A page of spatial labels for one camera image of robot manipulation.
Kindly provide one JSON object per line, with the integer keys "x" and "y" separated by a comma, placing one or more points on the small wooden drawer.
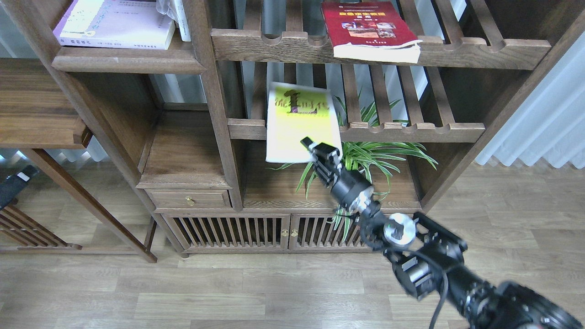
{"x": 189, "y": 199}

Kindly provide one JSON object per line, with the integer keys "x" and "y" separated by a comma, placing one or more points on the yellow green paperback book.
{"x": 295, "y": 112}

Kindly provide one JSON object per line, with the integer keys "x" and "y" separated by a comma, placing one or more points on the white object on upper shelf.
{"x": 175, "y": 10}

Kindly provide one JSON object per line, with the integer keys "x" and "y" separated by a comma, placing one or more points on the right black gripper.
{"x": 350, "y": 188}

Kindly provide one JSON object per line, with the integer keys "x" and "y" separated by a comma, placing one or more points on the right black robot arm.
{"x": 427, "y": 257}

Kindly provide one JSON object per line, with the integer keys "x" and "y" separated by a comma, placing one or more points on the right slatted cabinet door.
{"x": 317, "y": 233}

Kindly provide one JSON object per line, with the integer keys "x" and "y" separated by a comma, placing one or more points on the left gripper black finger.
{"x": 13, "y": 184}

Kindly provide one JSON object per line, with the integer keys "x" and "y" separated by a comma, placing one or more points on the red paperback book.
{"x": 370, "y": 31}

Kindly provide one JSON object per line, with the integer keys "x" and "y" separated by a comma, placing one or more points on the white lavender paperback book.
{"x": 133, "y": 24}

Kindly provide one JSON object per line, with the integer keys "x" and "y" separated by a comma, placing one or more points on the dark wooden bookshelf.
{"x": 193, "y": 116}

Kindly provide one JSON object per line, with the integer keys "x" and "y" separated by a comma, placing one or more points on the white curtain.
{"x": 549, "y": 125}

